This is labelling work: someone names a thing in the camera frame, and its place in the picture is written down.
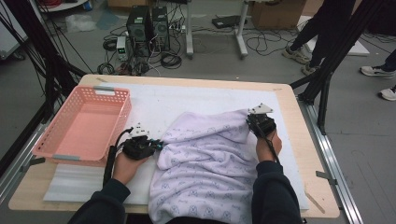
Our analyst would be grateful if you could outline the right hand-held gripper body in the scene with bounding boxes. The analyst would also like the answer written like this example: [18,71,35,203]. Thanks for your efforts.
[246,103,277,138]

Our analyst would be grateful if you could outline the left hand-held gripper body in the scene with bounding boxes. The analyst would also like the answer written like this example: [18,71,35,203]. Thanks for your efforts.
[122,122,156,161]

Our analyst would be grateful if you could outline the lilac printed towel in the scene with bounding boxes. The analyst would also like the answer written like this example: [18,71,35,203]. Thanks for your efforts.
[148,108,261,224]

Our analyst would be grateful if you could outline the pink plastic basket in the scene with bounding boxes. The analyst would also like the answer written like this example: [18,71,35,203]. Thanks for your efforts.
[32,85,133,167]

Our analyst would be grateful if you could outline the person's left hand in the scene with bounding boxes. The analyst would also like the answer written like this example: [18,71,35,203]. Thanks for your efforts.
[111,151,148,187]

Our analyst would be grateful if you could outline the person's right hand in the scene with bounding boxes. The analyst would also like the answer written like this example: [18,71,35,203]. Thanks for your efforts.
[255,130,284,163]

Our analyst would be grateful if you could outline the white grid mat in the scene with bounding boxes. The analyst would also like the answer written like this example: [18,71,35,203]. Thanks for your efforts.
[99,81,310,211]

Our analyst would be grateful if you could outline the black metal stand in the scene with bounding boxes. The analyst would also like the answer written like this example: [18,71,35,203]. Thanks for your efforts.
[289,0,396,135]
[0,0,87,123]

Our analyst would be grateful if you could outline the white foam sheet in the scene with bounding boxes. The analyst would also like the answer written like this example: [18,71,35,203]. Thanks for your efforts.
[43,162,125,203]

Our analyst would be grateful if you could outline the thin wooden stick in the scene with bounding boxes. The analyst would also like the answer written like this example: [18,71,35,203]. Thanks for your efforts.
[303,189,327,215]

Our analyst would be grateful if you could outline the grey power supply unit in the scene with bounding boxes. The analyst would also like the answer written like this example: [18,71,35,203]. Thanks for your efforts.
[116,35,129,62]

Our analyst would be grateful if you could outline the brown cardboard box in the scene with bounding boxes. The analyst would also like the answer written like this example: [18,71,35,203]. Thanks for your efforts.
[251,0,307,31]

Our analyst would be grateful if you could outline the black flat device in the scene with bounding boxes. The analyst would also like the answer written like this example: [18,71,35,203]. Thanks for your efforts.
[211,15,248,30]

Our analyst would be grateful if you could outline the black computer tower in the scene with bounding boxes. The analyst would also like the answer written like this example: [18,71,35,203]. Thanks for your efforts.
[125,6,153,58]
[151,6,171,52]

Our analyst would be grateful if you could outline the white floor platform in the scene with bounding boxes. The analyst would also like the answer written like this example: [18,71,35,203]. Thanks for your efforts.
[303,34,371,58]

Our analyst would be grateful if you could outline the clear plastic bag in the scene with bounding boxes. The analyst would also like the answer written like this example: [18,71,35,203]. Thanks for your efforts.
[64,13,97,34]

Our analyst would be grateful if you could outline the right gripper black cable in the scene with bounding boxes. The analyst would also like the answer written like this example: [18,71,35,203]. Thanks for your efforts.
[251,118,281,165]

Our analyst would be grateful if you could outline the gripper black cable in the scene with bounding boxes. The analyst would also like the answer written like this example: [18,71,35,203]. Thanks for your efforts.
[102,127,134,188]
[251,118,281,165]

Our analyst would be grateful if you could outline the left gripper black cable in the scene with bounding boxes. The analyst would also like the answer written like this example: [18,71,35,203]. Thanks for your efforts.
[102,127,134,188]

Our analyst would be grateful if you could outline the grey metal bracket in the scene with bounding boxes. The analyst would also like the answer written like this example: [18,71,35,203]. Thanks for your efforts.
[20,156,47,174]
[316,170,339,187]

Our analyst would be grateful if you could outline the black floor cable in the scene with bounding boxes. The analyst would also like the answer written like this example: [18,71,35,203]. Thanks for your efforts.
[245,29,289,58]

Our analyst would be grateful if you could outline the coiled black cable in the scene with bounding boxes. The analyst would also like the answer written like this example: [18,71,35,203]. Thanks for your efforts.
[160,52,183,70]
[96,62,117,76]

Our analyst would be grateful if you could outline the aluminium rail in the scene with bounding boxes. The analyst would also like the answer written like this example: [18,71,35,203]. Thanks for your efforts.
[297,96,364,224]
[0,122,49,203]

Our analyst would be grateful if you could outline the white desk frame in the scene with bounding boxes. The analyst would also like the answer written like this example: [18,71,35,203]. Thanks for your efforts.
[185,0,250,60]

